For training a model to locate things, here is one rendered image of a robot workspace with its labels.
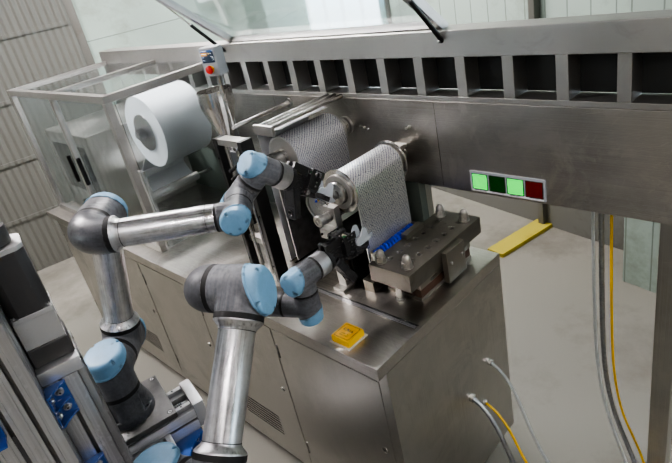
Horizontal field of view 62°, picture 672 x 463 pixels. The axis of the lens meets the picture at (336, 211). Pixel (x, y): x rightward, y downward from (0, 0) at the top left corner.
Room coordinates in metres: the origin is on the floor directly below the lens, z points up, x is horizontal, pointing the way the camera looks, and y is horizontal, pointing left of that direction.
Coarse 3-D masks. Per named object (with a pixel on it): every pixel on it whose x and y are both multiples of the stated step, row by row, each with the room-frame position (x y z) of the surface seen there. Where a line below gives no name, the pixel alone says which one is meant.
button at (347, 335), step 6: (348, 324) 1.37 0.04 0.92; (342, 330) 1.34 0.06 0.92; (348, 330) 1.34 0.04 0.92; (354, 330) 1.33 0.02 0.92; (360, 330) 1.33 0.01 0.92; (336, 336) 1.32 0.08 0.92; (342, 336) 1.32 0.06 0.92; (348, 336) 1.31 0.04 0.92; (354, 336) 1.30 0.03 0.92; (360, 336) 1.32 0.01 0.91; (336, 342) 1.32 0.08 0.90; (342, 342) 1.30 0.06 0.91; (348, 342) 1.29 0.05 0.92; (354, 342) 1.30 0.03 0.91
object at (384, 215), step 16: (384, 192) 1.65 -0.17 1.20; (400, 192) 1.70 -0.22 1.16; (368, 208) 1.59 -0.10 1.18; (384, 208) 1.64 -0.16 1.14; (400, 208) 1.69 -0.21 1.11; (368, 224) 1.58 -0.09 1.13; (384, 224) 1.63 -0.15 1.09; (400, 224) 1.68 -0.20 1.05; (384, 240) 1.62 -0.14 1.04; (368, 256) 1.56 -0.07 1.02
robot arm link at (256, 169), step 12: (240, 156) 1.44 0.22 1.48; (252, 156) 1.41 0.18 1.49; (264, 156) 1.44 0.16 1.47; (240, 168) 1.42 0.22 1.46; (252, 168) 1.39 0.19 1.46; (264, 168) 1.41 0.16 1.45; (276, 168) 1.44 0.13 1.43; (252, 180) 1.41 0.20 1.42; (264, 180) 1.42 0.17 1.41; (276, 180) 1.43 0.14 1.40
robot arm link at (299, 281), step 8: (304, 264) 1.39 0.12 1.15; (312, 264) 1.39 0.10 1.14; (288, 272) 1.36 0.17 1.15; (296, 272) 1.36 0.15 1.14; (304, 272) 1.36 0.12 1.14; (312, 272) 1.37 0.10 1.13; (320, 272) 1.38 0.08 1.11; (280, 280) 1.36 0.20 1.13; (288, 280) 1.34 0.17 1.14; (296, 280) 1.34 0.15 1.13; (304, 280) 1.34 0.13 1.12; (312, 280) 1.36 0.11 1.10; (288, 288) 1.34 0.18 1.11; (296, 288) 1.32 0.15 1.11; (304, 288) 1.34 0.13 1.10; (312, 288) 1.36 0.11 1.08; (296, 296) 1.33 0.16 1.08; (304, 296) 1.35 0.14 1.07
